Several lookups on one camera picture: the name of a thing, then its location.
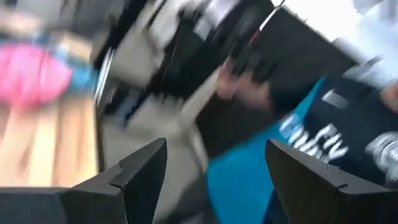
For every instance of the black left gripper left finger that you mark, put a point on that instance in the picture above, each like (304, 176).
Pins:
(133, 193)

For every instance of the person's hand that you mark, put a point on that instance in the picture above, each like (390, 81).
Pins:
(242, 90)

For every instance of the pink microfiber towel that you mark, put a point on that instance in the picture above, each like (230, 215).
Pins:
(31, 74)

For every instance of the black bulky device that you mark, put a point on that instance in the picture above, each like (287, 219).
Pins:
(295, 62)

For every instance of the person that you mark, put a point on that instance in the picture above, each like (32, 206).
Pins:
(342, 124)

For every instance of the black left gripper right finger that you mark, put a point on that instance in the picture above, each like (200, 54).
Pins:
(311, 199)

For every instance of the blue microfiber towel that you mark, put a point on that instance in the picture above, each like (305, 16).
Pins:
(82, 77)

